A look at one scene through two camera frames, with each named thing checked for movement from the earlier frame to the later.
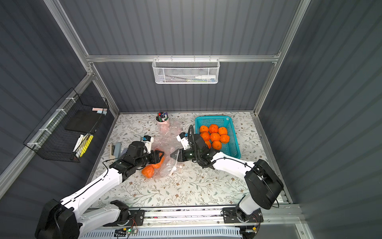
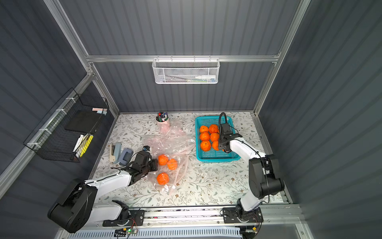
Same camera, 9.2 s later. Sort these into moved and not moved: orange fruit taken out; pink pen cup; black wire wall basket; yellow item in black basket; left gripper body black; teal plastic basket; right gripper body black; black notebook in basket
Moved: right gripper body black; left gripper body black
Not moved: orange fruit taken out; black wire wall basket; teal plastic basket; yellow item in black basket; pink pen cup; black notebook in basket
